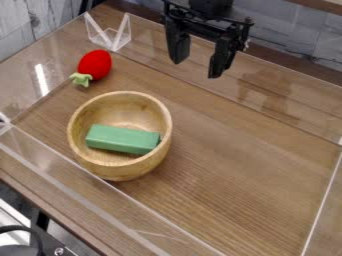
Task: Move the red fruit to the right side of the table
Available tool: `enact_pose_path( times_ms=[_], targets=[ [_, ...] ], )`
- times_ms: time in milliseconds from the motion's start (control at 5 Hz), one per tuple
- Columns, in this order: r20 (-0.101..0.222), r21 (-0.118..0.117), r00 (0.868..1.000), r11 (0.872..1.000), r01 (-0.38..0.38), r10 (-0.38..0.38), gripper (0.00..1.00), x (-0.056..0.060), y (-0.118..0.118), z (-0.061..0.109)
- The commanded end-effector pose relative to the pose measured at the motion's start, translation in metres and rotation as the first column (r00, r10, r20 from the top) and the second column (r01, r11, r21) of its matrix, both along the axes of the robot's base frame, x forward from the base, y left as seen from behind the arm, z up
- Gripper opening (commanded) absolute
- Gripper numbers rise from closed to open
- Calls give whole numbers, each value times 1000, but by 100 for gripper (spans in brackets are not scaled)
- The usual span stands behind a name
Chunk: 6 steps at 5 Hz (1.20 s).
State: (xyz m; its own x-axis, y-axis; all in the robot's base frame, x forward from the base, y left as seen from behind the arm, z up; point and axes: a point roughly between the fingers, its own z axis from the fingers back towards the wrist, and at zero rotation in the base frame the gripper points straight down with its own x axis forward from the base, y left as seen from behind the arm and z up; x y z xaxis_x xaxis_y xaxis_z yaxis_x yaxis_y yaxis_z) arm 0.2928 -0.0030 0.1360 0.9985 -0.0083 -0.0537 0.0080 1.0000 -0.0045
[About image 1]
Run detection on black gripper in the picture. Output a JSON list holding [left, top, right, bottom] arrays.
[[161, 0, 254, 79]]

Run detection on red plush strawberry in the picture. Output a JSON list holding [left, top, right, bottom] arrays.
[[69, 49, 112, 87]]

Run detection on wooden bowl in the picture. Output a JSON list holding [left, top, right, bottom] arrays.
[[67, 91, 172, 181]]

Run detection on green rectangular block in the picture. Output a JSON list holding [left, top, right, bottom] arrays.
[[85, 124, 160, 155]]

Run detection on clear acrylic tray walls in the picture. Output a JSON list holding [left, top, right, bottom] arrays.
[[0, 17, 342, 256]]

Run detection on black table leg bracket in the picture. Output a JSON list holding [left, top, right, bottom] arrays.
[[29, 208, 92, 256]]

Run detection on black cable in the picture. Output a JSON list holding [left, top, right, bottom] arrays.
[[0, 224, 45, 256]]

